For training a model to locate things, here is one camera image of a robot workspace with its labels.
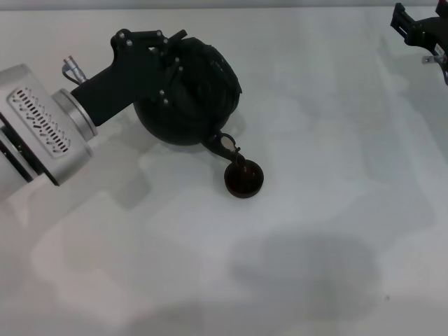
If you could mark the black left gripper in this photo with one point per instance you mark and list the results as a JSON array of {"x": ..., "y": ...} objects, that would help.
[{"x": 115, "y": 84}]

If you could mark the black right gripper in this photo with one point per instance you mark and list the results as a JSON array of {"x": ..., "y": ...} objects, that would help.
[{"x": 432, "y": 29}]

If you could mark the black round teapot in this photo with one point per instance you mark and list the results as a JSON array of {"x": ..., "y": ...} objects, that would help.
[{"x": 196, "y": 101}]

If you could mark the dark brown teacup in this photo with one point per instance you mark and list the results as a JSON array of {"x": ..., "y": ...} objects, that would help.
[{"x": 244, "y": 180}]

